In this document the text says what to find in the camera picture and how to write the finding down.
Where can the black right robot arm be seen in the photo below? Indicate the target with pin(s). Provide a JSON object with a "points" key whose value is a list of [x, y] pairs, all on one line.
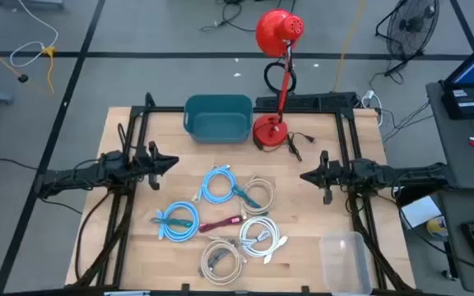
{"points": [[405, 172]]}

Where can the red desk lamp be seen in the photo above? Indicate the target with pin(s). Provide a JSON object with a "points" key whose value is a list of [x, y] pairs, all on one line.
{"points": [[278, 30]]}

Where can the clear plastic container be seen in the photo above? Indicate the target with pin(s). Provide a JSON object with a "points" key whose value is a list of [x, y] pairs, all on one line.
{"points": [[344, 263]]}

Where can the black perforated power strip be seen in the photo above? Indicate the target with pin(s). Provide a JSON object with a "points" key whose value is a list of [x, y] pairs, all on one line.
{"points": [[323, 100]]}

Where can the teal plastic bin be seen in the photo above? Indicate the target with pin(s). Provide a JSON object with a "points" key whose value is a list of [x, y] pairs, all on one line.
{"points": [[218, 123]]}

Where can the black aluminium table frame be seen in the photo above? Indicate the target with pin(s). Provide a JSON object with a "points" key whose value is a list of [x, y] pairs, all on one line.
{"points": [[159, 109]]}

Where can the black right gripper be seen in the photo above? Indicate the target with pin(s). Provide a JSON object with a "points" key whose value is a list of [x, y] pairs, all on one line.
{"points": [[337, 174]]}

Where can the white paper sheet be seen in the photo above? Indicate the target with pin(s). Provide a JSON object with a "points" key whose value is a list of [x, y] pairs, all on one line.
{"points": [[422, 211]]}

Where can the black floor fan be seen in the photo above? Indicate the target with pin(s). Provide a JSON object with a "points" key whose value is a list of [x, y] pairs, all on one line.
{"points": [[412, 24]]}

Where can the yellow and blue roll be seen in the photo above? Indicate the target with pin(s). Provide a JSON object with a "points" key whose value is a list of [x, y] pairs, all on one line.
{"points": [[438, 227]]}

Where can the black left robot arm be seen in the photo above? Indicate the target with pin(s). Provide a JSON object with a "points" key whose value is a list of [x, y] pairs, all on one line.
{"points": [[76, 174]]}

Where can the black floor puck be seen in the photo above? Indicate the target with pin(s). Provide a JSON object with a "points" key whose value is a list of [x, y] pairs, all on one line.
{"points": [[23, 78]]}

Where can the black mini computer box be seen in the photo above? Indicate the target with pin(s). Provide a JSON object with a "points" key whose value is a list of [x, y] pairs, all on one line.
{"points": [[463, 103]]}

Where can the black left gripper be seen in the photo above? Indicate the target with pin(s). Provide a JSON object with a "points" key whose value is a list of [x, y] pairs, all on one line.
{"points": [[144, 163]]}

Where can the grey desk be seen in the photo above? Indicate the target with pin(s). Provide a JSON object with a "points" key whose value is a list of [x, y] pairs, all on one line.
{"points": [[467, 164], [455, 246]]}

